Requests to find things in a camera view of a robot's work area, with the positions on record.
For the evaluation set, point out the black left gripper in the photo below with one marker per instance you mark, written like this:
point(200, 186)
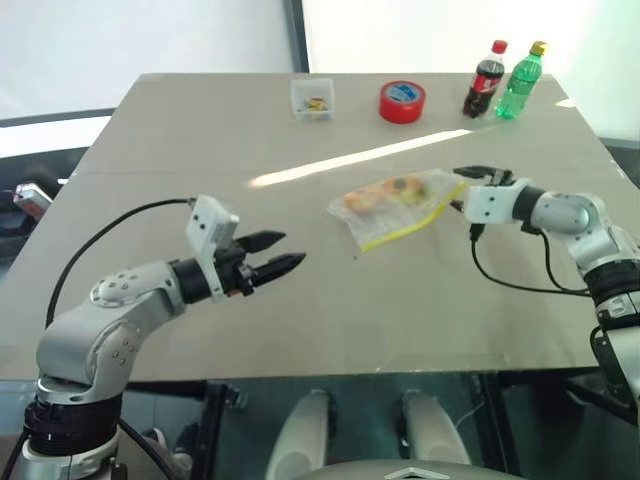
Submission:
point(235, 272)

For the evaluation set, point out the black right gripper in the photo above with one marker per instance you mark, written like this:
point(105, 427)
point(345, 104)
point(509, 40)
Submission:
point(500, 178)

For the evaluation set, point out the orange burger bun bread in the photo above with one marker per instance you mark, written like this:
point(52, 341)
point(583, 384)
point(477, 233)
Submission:
point(362, 199)
point(407, 189)

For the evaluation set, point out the clear zip bag yellow seal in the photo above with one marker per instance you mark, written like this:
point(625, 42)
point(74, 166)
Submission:
point(380, 225)

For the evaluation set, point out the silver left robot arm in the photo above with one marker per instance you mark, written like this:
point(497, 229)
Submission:
point(100, 325)

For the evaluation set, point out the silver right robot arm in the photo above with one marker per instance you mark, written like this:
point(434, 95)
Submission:
point(570, 215)

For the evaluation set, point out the cola bottle red cap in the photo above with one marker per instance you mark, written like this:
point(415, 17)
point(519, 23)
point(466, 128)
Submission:
point(482, 85)

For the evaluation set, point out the red tape roll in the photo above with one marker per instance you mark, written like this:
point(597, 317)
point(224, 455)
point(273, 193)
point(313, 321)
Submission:
point(401, 102)

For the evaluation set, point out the green bottle yellow cap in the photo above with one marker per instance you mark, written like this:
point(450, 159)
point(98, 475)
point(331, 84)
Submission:
point(517, 85)

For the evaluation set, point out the clear plastic box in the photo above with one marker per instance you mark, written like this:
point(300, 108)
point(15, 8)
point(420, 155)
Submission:
point(312, 99)

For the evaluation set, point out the white rounded leg shell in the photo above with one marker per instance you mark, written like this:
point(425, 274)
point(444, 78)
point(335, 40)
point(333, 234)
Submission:
point(435, 430)
point(300, 435)

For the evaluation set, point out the black table leg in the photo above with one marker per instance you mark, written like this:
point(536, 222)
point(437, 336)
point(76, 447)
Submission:
point(489, 425)
point(217, 430)

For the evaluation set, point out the black sneaker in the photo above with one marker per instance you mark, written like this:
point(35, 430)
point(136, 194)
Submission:
point(156, 439)
point(186, 445)

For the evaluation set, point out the dark window pillar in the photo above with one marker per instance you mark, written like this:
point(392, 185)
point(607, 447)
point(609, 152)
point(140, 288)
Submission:
point(296, 35)

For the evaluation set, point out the red and white device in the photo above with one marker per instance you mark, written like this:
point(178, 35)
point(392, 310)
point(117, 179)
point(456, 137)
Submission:
point(32, 197)

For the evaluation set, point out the grey window ledge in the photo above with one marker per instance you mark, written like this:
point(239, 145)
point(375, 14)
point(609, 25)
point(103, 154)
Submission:
point(55, 117)

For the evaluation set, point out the grey housing with chevron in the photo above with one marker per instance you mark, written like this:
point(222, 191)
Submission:
point(415, 471)

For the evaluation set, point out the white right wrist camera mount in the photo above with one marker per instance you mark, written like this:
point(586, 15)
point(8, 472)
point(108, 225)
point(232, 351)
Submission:
point(492, 202)

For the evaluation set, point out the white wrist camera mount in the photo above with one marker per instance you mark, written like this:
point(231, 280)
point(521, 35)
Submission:
point(207, 220)
point(492, 202)

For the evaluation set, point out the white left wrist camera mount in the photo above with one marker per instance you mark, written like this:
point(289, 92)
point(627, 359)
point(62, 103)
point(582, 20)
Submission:
point(207, 220)

